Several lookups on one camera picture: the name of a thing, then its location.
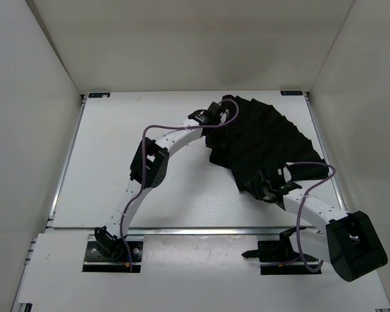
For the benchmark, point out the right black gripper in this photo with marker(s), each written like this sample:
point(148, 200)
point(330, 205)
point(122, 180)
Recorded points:
point(255, 181)

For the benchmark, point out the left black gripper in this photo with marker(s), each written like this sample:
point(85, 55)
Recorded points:
point(213, 144)

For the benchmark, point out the black pleated skirt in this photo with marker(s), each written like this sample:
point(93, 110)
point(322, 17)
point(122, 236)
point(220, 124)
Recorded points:
point(261, 136)

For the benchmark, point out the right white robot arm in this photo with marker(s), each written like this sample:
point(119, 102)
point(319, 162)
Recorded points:
point(322, 233)

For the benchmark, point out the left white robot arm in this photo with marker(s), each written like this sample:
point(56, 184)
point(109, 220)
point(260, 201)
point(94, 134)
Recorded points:
point(149, 167)

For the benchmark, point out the right blue corner label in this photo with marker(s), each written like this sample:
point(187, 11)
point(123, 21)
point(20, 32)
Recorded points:
point(291, 93)

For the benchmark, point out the blue corner label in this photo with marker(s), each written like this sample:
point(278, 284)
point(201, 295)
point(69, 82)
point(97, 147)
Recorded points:
point(291, 93)
point(99, 95)

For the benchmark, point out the left blue corner label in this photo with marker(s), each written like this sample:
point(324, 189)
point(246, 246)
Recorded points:
point(99, 95)

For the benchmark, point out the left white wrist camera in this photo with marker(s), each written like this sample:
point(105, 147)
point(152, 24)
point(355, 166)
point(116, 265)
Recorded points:
point(224, 116)

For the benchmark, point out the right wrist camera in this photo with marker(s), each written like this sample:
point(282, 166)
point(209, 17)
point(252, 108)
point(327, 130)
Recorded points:
point(286, 174)

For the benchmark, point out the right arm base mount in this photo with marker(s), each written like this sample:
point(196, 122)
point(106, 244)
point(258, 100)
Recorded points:
point(277, 257)

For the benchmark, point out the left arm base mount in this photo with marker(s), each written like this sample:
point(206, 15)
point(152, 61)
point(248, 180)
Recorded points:
point(107, 253)

